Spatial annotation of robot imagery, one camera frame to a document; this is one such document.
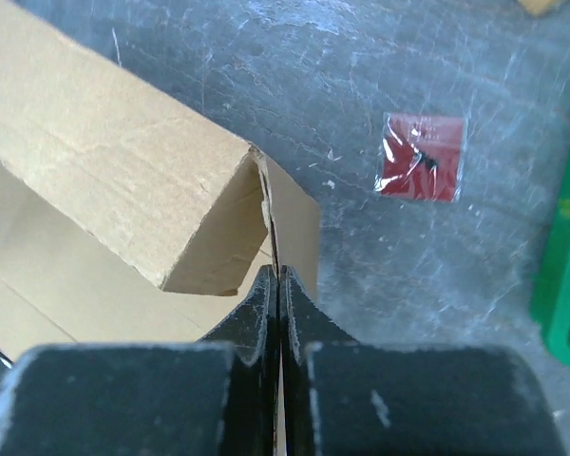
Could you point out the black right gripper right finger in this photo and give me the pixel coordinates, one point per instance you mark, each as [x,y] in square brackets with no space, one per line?
[344,397]

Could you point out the cardboard sheet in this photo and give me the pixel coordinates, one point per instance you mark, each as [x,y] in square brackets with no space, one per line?
[125,216]

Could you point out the yellow sponge block blue label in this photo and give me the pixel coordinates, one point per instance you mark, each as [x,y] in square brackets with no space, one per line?
[540,7]

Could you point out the red packet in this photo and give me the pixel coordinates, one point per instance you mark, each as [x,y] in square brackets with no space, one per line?
[421,157]

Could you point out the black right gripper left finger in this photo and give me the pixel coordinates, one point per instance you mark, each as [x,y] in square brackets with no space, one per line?
[215,396]

